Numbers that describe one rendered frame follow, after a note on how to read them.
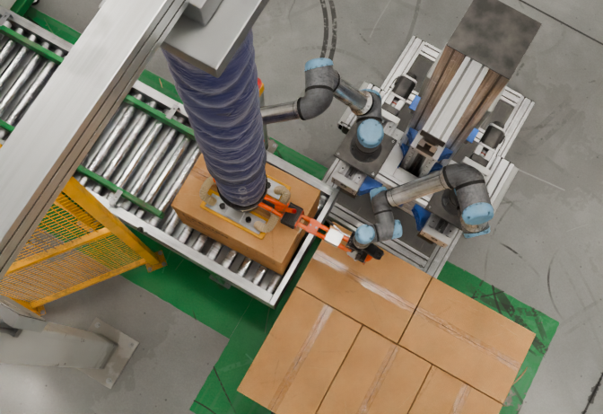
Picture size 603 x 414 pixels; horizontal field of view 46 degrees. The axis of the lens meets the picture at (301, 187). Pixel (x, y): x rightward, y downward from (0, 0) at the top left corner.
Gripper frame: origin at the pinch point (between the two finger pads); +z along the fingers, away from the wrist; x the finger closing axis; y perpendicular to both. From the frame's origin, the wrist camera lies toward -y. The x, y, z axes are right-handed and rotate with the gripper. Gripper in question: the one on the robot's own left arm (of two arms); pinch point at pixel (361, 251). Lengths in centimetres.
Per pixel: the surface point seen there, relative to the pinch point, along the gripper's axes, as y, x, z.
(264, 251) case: 39.9, 19.1, 13.0
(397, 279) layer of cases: -24, -6, 53
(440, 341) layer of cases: -57, 12, 54
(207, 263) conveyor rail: 67, 33, 49
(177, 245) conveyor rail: 85, 32, 49
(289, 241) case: 31.9, 9.1, 12.9
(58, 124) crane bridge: 60, 46, -197
